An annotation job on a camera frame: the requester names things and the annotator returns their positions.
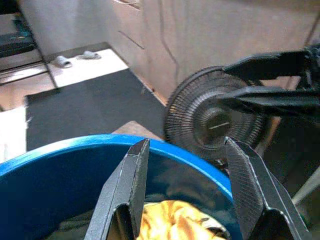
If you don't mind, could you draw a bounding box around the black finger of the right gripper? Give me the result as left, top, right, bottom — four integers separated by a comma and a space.
223, 50, 312, 81
216, 85, 320, 119

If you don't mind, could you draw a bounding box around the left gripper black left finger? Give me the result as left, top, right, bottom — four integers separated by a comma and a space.
84, 138, 151, 240

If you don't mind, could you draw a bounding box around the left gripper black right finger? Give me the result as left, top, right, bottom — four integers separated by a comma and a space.
224, 136, 311, 240

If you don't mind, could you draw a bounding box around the brown wooden stool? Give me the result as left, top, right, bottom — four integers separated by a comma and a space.
112, 120, 164, 141

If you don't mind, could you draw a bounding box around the white slanted pole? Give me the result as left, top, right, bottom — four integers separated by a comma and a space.
291, 166, 320, 206

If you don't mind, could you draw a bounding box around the yellow patterned cloth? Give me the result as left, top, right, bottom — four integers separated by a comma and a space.
136, 199, 230, 240

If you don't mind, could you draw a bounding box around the white cabinet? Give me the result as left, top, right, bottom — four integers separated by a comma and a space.
19, 0, 320, 107

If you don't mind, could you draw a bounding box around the blue plastic bucket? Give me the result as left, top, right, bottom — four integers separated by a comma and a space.
0, 133, 245, 240

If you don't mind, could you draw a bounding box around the dark grey floor mat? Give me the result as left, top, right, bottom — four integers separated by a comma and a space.
24, 68, 167, 152

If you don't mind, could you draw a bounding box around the black round electric fan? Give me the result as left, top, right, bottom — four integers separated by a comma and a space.
163, 65, 278, 162

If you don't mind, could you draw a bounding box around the grey slipper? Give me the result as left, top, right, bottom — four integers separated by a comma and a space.
53, 55, 73, 69
76, 50, 102, 61

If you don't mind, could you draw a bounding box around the dark metal frame rack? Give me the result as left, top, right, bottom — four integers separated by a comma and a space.
0, 0, 60, 89

